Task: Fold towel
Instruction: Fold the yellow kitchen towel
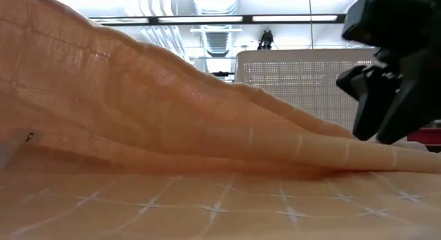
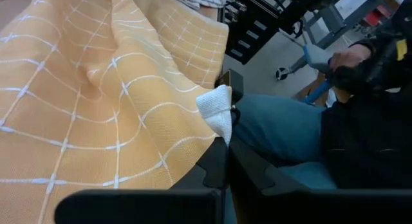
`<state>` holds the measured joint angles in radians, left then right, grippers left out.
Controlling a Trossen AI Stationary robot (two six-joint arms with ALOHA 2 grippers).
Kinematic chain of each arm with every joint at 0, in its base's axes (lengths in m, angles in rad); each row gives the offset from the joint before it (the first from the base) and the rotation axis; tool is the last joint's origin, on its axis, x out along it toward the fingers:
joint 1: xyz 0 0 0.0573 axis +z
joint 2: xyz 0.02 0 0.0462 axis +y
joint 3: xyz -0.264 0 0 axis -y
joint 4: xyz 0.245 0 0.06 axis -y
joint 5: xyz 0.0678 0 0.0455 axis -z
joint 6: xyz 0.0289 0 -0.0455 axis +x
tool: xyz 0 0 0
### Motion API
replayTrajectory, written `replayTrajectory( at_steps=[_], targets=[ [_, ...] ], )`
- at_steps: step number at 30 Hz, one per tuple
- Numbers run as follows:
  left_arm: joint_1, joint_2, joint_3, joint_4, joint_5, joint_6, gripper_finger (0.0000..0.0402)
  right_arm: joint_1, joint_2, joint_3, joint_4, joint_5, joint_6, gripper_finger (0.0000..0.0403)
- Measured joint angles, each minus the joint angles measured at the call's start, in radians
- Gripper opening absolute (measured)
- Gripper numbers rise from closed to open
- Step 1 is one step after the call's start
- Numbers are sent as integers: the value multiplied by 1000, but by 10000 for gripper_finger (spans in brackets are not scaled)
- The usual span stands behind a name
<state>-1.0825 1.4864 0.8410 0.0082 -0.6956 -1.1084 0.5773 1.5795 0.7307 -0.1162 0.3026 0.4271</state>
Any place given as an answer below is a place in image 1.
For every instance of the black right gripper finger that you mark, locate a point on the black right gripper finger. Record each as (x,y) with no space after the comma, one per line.
(417,102)
(372,109)

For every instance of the orange towel with white grid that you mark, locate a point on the orange towel with white grid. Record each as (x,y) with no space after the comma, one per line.
(172,129)

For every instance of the red black tool case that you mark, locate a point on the red black tool case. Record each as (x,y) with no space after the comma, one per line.
(427,136)

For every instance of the white perforated plastic basket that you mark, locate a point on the white perforated plastic basket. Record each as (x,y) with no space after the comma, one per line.
(303,88)

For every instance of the black overhead camera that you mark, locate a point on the black overhead camera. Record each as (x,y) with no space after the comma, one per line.
(266,40)

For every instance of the silver ventilation duct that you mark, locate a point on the silver ventilation duct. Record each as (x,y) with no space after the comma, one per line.
(216,40)

